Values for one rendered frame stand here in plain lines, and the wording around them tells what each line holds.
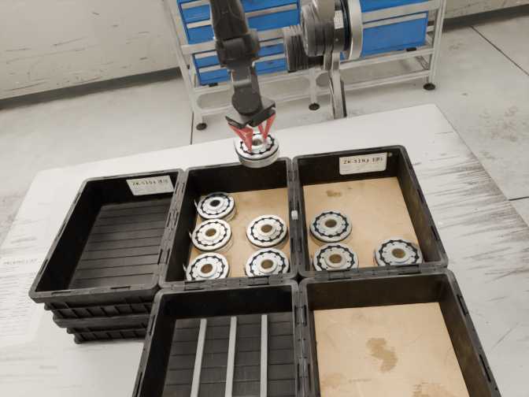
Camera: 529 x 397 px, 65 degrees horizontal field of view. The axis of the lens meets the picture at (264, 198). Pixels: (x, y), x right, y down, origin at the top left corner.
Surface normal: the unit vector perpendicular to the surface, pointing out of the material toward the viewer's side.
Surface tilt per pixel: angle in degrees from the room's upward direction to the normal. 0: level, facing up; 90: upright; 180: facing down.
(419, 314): 0
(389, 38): 90
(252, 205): 0
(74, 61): 90
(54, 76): 90
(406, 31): 90
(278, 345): 0
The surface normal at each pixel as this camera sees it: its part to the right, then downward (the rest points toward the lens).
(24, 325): -0.14, -0.72
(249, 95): 0.09, 0.70
